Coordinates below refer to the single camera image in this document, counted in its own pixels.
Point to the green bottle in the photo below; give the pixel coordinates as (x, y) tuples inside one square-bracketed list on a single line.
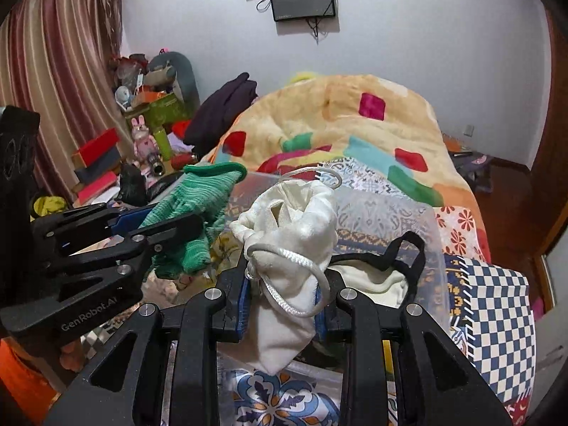
[(162, 142)]

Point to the red cylinder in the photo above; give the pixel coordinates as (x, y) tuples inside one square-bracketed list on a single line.
[(183, 159)]

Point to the clear plastic storage bin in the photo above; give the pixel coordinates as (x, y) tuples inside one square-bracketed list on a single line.
[(381, 222)]

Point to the fleece blanket with coloured squares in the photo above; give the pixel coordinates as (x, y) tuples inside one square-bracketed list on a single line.
[(319, 115)]

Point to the white wall socket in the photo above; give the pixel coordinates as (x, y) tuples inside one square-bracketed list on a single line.
[(468, 130)]

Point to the striped pink curtain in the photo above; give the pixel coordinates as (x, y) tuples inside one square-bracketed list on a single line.
[(53, 75)]

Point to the green knitted cloth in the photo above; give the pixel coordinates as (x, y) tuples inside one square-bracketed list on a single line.
[(199, 195)]

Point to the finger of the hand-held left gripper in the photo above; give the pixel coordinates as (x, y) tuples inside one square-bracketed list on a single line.
[(129, 222), (168, 233)]

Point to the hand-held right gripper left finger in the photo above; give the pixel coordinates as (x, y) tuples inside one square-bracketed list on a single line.
[(242, 316)]

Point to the blue white checkered cloth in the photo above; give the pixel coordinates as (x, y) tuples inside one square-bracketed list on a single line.
[(497, 310)]

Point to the wooden door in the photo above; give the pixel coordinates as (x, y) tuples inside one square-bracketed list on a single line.
[(552, 164)]

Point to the dark purple garment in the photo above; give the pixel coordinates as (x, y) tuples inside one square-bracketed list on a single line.
[(222, 106)]

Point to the green cardboard box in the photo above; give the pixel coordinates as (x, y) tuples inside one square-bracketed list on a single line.
[(162, 108)]

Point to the black figurine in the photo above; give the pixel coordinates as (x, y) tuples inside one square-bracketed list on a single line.
[(132, 184)]

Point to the patterned floral bedsheet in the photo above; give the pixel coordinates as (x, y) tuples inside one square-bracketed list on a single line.
[(284, 399)]

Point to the pink rabbit toy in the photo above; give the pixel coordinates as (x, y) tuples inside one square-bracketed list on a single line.
[(143, 140)]

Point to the red flat box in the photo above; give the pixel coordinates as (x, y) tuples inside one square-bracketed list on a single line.
[(95, 186)]

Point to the grey plush toy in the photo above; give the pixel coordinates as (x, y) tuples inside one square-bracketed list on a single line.
[(177, 71)]

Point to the red and grey box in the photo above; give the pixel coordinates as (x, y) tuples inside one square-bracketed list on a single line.
[(100, 148)]

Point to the orange cloth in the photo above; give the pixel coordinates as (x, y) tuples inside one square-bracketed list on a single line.
[(22, 381)]

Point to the yellow green cloth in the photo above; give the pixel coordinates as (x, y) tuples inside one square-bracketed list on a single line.
[(48, 206)]

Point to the white cloth with black trim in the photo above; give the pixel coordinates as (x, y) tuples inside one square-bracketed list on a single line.
[(377, 282)]

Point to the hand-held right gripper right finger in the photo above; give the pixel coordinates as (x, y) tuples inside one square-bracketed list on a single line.
[(320, 319)]

